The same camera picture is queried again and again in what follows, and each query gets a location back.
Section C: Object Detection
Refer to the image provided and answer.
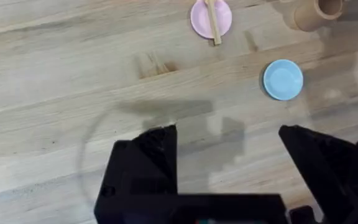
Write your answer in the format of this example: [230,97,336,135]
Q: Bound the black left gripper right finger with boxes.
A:
[278,124,358,224]

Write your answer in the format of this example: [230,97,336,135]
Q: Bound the tan cylindrical container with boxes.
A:
[280,0,346,32]

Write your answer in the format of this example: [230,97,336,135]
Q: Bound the pink plate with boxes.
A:
[190,0,233,40]

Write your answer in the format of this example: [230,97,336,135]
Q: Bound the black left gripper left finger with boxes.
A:
[99,124,179,197]

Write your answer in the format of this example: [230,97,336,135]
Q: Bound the blue plate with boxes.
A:
[262,58,304,101]

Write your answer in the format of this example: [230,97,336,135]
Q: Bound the wooden utensil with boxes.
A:
[204,0,223,46]

